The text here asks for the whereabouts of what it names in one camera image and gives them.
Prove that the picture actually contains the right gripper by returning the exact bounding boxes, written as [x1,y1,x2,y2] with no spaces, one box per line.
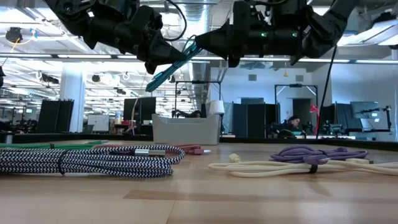
[195,0,312,68]

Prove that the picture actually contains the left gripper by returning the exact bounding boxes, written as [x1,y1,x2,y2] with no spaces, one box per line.
[116,17,187,75]

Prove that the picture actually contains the teal braided USB cable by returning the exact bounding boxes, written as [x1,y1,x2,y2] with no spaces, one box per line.
[145,34,203,93]

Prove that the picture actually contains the dusty pink USB cable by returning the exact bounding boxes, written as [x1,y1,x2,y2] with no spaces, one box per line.
[92,143,213,156]

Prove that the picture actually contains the cream USB cable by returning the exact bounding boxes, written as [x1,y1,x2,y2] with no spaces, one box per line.
[207,153,398,179]

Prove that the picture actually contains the black white braided USB cable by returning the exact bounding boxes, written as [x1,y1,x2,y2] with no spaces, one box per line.
[0,144,186,179]

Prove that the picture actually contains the green USB cable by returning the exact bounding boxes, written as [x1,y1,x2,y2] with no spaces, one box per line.
[0,139,109,150]

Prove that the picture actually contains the lilac USB cable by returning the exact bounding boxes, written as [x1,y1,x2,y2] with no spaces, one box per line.
[269,145,370,166]

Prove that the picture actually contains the monitor on arm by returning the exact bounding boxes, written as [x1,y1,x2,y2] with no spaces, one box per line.
[349,101,381,119]

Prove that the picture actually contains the black desk monitors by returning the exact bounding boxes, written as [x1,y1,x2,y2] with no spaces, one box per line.
[123,96,157,126]

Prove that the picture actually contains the white lampshade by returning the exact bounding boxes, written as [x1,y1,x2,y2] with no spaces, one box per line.
[208,100,226,115]

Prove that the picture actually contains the person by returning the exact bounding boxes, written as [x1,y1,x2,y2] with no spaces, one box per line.
[279,115,308,133]
[171,109,203,119]

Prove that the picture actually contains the grey plastic bin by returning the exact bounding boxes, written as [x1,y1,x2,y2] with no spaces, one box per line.
[151,113,222,146]

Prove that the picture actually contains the dark room dividers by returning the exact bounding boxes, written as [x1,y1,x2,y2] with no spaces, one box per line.
[232,102,281,139]

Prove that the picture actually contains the white board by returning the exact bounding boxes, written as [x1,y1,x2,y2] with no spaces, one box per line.
[87,114,110,133]

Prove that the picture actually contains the white building column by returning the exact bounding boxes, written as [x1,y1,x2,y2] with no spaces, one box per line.
[59,62,87,134]

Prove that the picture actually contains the red object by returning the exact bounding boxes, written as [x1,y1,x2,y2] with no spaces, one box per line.
[309,103,322,135]

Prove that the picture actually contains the black partition panels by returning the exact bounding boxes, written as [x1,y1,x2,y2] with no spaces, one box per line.
[37,98,75,134]

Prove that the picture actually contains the black ceiling spot lamp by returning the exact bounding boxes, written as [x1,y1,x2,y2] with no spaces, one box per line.
[5,26,23,44]

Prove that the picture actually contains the ceiling light panel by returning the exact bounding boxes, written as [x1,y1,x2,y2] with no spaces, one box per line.
[337,18,398,47]

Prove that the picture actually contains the black articulated stand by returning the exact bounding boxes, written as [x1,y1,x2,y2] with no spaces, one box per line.
[356,105,393,133]

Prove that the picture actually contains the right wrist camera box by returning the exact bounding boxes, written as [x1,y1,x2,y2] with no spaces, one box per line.
[232,0,251,27]

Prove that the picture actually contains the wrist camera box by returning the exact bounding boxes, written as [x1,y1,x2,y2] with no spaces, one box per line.
[232,0,251,27]
[136,5,164,32]

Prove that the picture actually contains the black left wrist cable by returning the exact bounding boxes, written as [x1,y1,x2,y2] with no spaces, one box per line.
[164,0,188,42]

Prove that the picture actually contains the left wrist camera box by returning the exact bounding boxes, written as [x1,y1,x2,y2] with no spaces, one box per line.
[136,5,164,32]

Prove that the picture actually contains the black door frame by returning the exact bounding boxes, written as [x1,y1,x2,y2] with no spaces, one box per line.
[274,83,319,139]

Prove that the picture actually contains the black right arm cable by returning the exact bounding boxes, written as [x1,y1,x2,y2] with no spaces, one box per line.
[315,45,338,140]

